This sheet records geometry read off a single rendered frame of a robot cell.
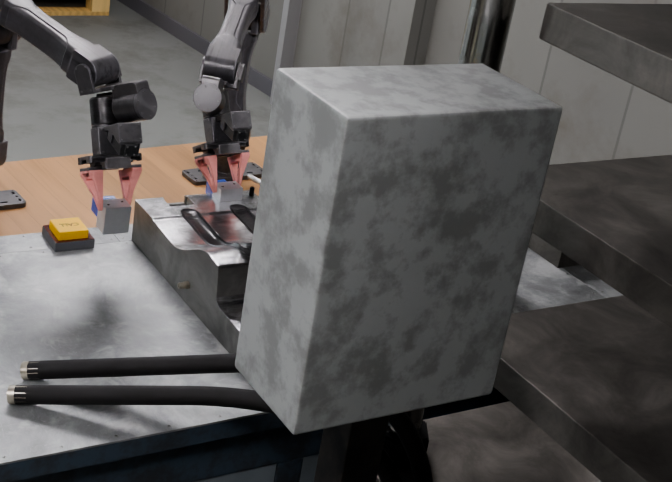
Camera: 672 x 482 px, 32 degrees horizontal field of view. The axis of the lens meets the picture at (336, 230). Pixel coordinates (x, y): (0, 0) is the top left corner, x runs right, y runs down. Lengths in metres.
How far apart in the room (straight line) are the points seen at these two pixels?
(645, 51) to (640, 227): 0.26
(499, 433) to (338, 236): 0.82
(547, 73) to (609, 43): 2.97
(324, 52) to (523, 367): 3.92
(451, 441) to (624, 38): 0.79
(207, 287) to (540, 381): 0.69
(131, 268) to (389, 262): 1.04
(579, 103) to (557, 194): 2.74
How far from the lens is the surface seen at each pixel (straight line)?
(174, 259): 2.24
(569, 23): 1.57
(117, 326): 2.13
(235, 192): 2.43
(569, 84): 4.42
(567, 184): 1.70
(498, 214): 1.42
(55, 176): 2.70
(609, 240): 1.55
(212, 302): 2.11
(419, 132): 1.30
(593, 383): 1.73
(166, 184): 2.71
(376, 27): 5.04
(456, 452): 1.97
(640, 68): 1.49
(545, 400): 1.67
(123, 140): 2.12
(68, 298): 2.20
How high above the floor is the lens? 1.87
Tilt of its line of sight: 24 degrees down
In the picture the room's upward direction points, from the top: 10 degrees clockwise
